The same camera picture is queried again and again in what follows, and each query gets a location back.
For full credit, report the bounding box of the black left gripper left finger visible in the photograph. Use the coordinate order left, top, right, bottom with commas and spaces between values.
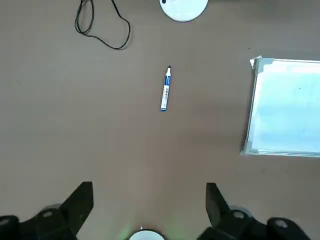
0, 181, 95, 240

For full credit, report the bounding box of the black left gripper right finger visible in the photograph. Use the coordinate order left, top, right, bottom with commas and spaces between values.
197, 182, 311, 240

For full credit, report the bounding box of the blue white whiteboard marker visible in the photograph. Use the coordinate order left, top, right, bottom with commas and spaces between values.
159, 64, 173, 113

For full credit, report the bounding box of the silver framed whiteboard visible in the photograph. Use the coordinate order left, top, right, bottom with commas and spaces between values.
239, 55, 320, 158

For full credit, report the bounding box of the white desk lamp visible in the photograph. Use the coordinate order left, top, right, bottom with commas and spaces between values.
159, 0, 210, 23

